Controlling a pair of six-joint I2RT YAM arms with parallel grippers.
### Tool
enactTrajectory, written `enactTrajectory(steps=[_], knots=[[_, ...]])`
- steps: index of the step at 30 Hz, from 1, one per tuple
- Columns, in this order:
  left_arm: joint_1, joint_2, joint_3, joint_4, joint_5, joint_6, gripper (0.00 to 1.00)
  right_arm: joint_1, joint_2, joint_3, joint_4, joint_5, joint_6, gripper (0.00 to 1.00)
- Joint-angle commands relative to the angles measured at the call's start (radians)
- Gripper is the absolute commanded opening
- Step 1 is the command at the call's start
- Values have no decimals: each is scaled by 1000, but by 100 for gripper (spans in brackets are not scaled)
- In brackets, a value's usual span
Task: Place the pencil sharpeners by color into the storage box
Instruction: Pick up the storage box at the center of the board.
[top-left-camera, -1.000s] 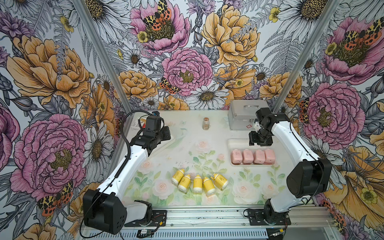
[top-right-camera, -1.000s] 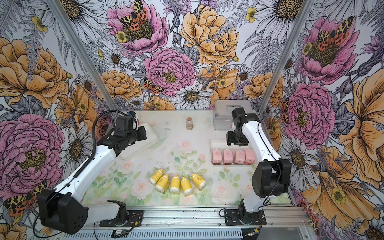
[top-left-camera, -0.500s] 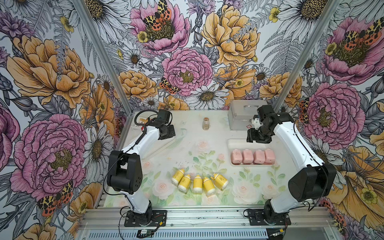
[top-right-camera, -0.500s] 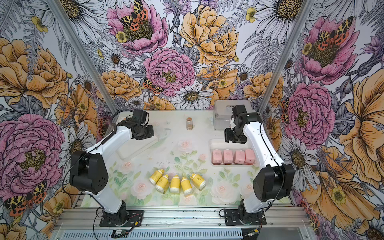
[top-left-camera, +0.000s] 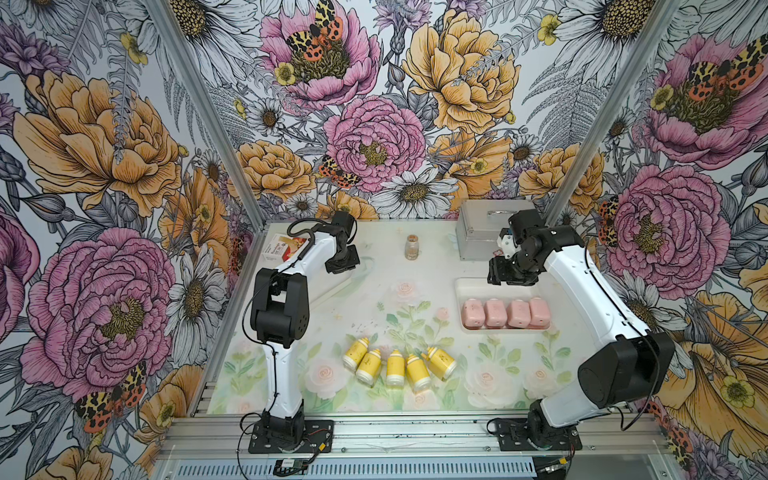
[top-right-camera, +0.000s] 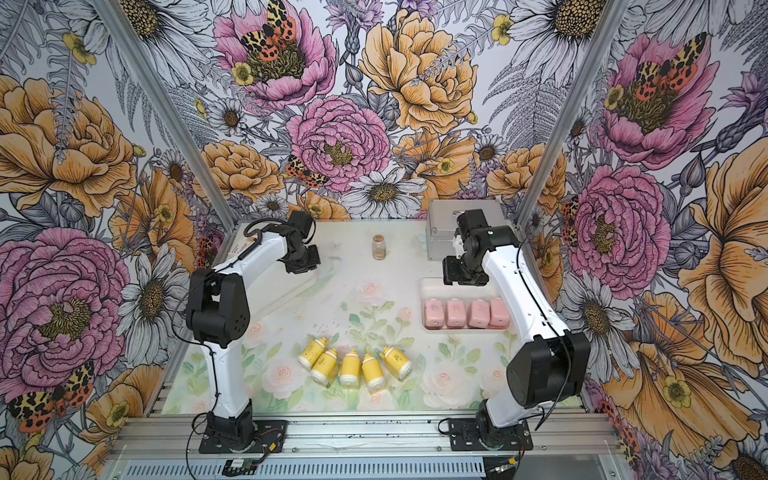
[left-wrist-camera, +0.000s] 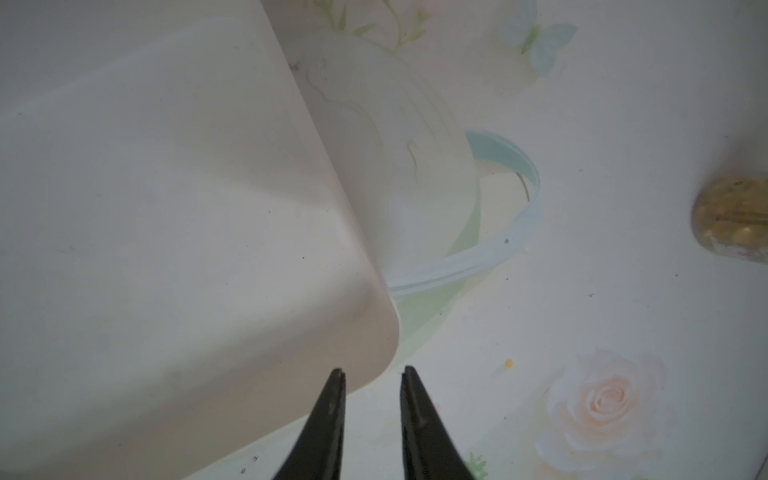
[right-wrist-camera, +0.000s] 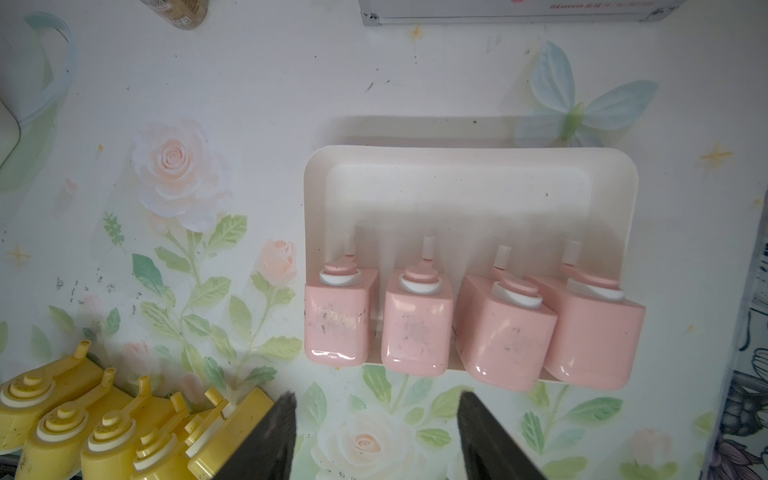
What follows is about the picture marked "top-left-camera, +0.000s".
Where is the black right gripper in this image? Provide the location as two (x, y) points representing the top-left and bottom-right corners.
(487, 248), (542, 287)

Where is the pink pencil sharpener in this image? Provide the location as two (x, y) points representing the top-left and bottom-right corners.
(461, 298), (486, 330)
(507, 299), (531, 329)
(529, 297), (552, 330)
(484, 298), (508, 329)

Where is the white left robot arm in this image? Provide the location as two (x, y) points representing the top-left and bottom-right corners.
(243, 211), (360, 453)

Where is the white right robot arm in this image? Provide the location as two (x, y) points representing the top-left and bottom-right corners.
(487, 209), (675, 449)

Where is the white left storage tray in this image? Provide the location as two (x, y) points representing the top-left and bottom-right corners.
(309, 256), (375, 330)

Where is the white storage tray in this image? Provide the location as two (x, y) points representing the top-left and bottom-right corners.
(454, 278), (572, 335)
(309, 256), (375, 330)

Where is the white right storage tray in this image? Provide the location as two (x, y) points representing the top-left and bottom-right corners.
(454, 278), (572, 335)

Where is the silver aluminium first aid case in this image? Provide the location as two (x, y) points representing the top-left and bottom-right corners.
(456, 199), (544, 261)

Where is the red object behind left gripper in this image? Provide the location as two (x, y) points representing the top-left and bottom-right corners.
(261, 234), (307, 265)

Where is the small clear glass bottle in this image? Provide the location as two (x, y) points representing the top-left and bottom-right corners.
(404, 235), (420, 261)

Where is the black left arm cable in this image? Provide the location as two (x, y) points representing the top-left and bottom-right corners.
(236, 217), (337, 480)

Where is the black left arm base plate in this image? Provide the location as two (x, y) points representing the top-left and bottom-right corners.
(247, 418), (335, 454)

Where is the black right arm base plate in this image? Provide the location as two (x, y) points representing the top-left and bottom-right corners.
(486, 417), (583, 452)

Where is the aluminium front rail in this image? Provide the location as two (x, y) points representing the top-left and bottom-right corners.
(158, 411), (667, 460)

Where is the white vented cable duct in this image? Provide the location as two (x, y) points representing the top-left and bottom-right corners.
(168, 456), (537, 479)

